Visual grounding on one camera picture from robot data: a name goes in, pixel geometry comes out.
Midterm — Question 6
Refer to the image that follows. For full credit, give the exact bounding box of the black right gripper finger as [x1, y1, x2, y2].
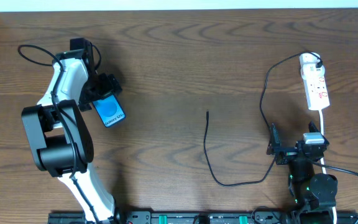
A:
[308, 121, 329, 145]
[267, 124, 281, 155]

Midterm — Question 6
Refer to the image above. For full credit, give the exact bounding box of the blue Galaxy smartphone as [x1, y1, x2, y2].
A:
[93, 95, 126, 128]

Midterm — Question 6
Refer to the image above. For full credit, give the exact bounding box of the black USB charging cable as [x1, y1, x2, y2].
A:
[203, 51, 324, 188]

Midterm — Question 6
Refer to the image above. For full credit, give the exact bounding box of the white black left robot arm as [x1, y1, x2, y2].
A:
[21, 49, 126, 223]

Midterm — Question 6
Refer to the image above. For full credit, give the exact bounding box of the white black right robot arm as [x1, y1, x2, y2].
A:
[267, 122, 338, 223]

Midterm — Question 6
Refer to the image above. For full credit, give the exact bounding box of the white USB charger plug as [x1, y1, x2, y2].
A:
[300, 63, 325, 80]

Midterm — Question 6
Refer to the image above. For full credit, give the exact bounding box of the white power strip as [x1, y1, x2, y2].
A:
[299, 52, 330, 111]

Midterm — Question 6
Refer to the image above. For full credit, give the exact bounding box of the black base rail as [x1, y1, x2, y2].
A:
[46, 209, 358, 224]

